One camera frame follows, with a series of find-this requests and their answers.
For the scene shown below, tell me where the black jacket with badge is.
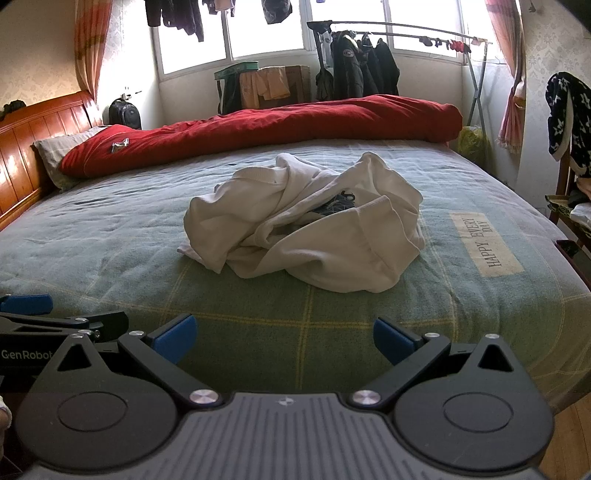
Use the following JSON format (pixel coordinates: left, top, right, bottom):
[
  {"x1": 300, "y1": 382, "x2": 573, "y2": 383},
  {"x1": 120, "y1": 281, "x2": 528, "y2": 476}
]
[{"x1": 331, "y1": 31, "x2": 365, "y2": 100}]

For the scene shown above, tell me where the orange striped curtain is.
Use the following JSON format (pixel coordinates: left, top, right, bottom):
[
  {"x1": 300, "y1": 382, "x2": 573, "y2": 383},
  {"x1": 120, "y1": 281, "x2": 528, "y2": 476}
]
[{"x1": 74, "y1": 0, "x2": 114, "y2": 104}]

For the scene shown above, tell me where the metal clothes drying rack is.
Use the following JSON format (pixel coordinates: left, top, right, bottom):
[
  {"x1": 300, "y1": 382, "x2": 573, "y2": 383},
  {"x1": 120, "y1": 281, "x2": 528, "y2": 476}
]
[{"x1": 307, "y1": 19, "x2": 492, "y2": 139}]

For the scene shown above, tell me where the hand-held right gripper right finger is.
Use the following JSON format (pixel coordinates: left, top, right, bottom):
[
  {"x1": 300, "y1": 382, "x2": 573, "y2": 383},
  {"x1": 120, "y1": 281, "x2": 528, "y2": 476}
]
[{"x1": 348, "y1": 316, "x2": 515, "y2": 411}]

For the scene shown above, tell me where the yellow-green plastic bag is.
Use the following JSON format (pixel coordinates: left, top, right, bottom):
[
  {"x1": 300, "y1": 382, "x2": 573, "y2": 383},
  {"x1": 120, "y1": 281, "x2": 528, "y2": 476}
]
[{"x1": 457, "y1": 126, "x2": 488, "y2": 160}]

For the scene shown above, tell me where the green checked bed blanket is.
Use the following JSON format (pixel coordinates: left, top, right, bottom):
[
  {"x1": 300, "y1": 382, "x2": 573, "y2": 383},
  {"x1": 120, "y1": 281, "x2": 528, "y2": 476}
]
[{"x1": 0, "y1": 138, "x2": 591, "y2": 411}]

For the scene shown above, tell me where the grey pillow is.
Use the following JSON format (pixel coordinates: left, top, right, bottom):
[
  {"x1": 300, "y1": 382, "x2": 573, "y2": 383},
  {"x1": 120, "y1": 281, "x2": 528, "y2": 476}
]
[{"x1": 31, "y1": 124, "x2": 112, "y2": 192}]

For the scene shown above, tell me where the black backpack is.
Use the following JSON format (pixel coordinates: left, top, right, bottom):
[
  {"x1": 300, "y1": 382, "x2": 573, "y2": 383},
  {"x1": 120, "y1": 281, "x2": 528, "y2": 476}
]
[{"x1": 108, "y1": 97, "x2": 142, "y2": 131}]

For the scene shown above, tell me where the pink striped curtain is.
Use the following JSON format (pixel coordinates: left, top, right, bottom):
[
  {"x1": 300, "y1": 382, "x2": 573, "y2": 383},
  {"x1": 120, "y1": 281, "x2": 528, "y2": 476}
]
[{"x1": 485, "y1": 0, "x2": 527, "y2": 151}]

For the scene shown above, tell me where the window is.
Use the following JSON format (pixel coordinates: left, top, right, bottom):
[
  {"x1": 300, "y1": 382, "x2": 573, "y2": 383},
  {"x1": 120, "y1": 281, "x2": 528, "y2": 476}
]
[{"x1": 152, "y1": 0, "x2": 504, "y2": 77}]

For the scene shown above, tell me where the black hanging jacket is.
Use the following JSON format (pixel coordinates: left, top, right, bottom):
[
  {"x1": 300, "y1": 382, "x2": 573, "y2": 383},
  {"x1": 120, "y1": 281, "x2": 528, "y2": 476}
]
[{"x1": 358, "y1": 37, "x2": 402, "y2": 97}]

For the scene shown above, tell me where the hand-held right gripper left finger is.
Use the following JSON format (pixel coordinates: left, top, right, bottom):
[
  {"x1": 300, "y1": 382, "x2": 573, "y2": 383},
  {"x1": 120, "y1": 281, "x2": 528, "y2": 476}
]
[{"x1": 56, "y1": 314, "x2": 223, "y2": 409}]

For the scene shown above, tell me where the white printed t-shirt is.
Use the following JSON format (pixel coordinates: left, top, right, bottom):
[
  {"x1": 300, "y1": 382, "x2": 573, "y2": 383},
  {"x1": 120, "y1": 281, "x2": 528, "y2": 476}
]
[{"x1": 177, "y1": 151, "x2": 426, "y2": 294}]

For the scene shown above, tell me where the wooden bed headboard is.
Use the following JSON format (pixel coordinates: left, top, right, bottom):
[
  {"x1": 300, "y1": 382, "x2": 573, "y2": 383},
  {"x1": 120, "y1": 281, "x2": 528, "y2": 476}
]
[{"x1": 0, "y1": 90, "x2": 105, "y2": 232}]

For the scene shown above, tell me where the pile of clothes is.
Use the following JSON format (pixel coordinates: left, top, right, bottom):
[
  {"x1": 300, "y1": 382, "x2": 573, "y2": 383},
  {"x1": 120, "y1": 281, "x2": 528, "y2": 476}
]
[{"x1": 545, "y1": 175, "x2": 591, "y2": 222}]

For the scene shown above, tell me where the dark grey hanging garment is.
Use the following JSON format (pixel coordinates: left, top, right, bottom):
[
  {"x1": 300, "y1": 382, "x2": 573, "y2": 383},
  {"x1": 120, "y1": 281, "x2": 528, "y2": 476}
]
[{"x1": 315, "y1": 69, "x2": 333, "y2": 102}]

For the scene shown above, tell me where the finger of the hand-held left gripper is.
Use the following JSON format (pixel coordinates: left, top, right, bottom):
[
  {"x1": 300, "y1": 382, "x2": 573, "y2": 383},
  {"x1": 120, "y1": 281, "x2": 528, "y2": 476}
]
[
  {"x1": 0, "y1": 294, "x2": 53, "y2": 315},
  {"x1": 0, "y1": 311, "x2": 129, "y2": 343}
]

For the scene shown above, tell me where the red duvet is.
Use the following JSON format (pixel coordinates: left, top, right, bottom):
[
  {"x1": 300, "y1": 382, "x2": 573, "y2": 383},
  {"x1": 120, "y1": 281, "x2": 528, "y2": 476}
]
[{"x1": 60, "y1": 95, "x2": 464, "y2": 178}]

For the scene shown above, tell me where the navy star-print garment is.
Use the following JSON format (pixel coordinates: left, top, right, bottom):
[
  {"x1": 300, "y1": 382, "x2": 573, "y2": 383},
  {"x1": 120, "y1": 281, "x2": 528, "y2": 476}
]
[{"x1": 545, "y1": 71, "x2": 591, "y2": 178}]

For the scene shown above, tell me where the orange cloth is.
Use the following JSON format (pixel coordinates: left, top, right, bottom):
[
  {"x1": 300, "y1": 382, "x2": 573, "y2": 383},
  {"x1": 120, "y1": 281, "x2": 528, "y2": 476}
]
[{"x1": 239, "y1": 67, "x2": 291, "y2": 108}]

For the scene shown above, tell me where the row of small hanging socks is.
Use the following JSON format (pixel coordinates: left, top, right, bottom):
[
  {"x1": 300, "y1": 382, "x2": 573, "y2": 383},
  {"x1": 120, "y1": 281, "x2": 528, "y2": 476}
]
[{"x1": 418, "y1": 36, "x2": 485, "y2": 54}]

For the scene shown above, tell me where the row of hanging clothes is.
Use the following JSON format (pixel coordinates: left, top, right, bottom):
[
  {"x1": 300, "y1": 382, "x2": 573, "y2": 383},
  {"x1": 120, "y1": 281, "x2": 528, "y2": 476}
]
[{"x1": 144, "y1": 0, "x2": 293, "y2": 42}]

